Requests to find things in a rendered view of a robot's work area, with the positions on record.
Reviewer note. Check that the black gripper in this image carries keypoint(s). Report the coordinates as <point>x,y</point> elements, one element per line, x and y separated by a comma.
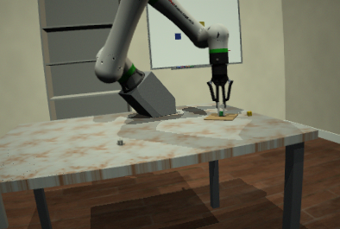
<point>219,78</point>

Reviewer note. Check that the tan square mat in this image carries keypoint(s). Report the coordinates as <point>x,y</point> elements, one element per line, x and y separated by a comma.
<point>228,116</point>

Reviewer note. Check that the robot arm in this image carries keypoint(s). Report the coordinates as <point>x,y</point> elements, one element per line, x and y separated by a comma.
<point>111,58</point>

